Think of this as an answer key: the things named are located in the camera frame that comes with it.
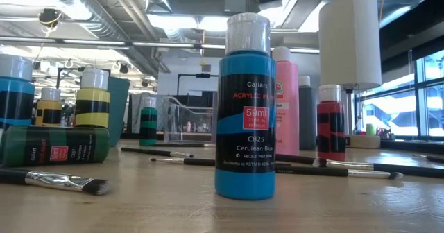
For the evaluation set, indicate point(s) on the small lemon yellow paint bottle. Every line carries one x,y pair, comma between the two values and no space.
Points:
92,104

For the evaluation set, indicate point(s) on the clear plastic bin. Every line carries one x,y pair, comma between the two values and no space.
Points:
187,122

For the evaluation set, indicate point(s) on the small dark red paint bottle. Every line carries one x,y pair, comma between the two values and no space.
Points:
331,129

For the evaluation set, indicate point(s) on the small dark green paint bottle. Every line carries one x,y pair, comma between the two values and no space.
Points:
52,146

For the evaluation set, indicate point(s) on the small golden yellow paint bottle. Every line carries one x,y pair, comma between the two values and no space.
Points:
48,113

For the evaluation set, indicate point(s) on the black background station frame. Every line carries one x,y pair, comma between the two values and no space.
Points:
197,75

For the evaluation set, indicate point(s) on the long ceiling light bar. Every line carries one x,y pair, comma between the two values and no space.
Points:
104,42

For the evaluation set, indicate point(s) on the black round ceiling device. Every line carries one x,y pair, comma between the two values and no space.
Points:
50,17

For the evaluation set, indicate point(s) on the teal plastic cup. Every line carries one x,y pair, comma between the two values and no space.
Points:
119,111

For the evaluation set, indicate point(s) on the tall pink apple-label bottle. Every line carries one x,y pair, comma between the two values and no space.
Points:
288,122

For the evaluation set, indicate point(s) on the silver ceiling duct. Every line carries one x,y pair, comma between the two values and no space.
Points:
104,18

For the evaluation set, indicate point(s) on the small blue paint bottle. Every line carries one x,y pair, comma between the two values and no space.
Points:
15,101

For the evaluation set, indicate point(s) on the tall grey paint bottle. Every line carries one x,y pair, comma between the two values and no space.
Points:
307,115

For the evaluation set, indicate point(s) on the white shade table lamp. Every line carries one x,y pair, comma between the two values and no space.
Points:
348,42

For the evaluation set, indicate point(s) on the black framed window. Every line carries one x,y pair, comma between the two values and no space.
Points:
416,101

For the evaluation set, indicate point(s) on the green background cup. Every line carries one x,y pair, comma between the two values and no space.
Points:
370,129

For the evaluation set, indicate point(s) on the flat black paint brush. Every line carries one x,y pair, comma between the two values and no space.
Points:
52,181

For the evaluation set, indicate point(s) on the cerulean blue C825 paint bottle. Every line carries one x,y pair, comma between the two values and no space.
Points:
245,122

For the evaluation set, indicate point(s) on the grey ceiling box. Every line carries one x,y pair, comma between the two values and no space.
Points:
239,2

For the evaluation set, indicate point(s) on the small teal green paint bottle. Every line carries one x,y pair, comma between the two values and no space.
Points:
148,122

